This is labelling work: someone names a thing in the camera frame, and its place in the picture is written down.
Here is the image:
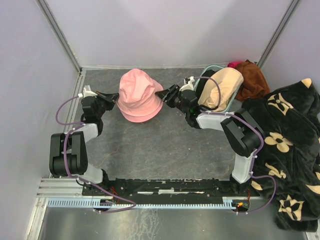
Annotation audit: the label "pink bucket hat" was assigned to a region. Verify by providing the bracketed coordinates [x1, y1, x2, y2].
[120, 104, 163, 123]
[117, 68, 164, 116]

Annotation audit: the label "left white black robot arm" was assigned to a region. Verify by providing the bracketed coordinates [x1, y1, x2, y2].
[49, 90, 119, 195]

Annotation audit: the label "beige pink stacked hats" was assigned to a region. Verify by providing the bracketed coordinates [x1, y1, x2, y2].
[197, 69, 245, 112]

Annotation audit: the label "brown cloth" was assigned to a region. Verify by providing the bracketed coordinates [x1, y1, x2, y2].
[235, 60, 270, 102]

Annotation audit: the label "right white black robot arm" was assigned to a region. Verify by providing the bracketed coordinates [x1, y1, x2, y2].
[155, 84, 265, 196]

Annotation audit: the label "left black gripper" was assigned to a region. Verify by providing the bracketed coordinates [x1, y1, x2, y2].
[94, 91, 121, 119]

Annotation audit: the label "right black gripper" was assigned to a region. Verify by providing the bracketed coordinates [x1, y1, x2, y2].
[154, 83, 189, 116]

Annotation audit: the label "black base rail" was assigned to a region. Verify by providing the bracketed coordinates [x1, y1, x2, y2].
[82, 177, 251, 205]

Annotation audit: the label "right aluminium corner post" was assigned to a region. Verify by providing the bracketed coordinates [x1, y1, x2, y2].
[256, 0, 301, 69]

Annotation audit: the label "light blue cable duct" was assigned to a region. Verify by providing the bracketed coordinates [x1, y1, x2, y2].
[47, 196, 248, 210]

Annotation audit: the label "red cloth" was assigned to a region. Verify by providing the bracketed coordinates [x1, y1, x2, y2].
[227, 61, 243, 69]

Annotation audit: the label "aluminium corner post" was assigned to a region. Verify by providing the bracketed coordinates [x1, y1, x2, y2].
[256, 0, 301, 69]
[36, 0, 82, 73]

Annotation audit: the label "black cloth in basket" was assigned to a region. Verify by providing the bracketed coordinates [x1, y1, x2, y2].
[195, 69, 215, 98]

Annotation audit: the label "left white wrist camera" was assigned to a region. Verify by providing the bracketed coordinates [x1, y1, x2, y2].
[78, 85, 98, 99]

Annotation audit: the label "black floral blanket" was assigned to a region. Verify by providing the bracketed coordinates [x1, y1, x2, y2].
[242, 78, 320, 232]

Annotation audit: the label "teal plastic basket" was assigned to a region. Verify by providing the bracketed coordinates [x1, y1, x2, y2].
[193, 64, 237, 113]

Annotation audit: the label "left aluminium corner post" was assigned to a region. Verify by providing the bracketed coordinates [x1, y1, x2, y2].
[36, 0, 82, 73]

